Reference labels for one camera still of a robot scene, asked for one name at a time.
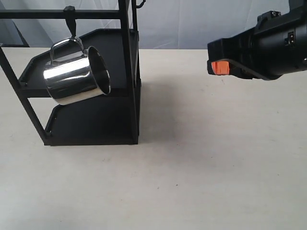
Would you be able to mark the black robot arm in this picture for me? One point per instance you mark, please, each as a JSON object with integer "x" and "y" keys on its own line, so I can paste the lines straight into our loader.
{"x": 276, "y": 46}

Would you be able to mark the stainless steel mug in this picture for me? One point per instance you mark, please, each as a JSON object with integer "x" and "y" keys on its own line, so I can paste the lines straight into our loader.
{"x": 77, "y": 76}

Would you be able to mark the black metal shelf rack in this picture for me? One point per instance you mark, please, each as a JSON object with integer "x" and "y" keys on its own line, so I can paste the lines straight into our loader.
{"x": 112, "y": 119}

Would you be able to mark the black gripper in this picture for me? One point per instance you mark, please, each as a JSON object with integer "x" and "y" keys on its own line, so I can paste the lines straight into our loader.
{"x": 235, "y": 56}

